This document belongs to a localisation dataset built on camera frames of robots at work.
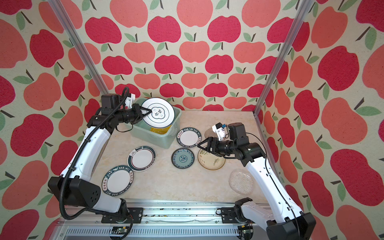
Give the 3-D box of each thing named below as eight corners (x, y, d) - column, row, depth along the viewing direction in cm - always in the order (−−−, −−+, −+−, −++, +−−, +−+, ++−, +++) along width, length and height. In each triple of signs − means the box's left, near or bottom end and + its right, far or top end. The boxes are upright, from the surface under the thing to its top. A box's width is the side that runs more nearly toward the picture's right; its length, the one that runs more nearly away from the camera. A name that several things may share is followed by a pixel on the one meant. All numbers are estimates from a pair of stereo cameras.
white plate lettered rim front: (98, 195, 83) (96, 194, 81) (109, 166, 94) (107, 165, 92) (129, 195, 83) (128, 194, 81) (136, 166, 94) (135, 165, 92)
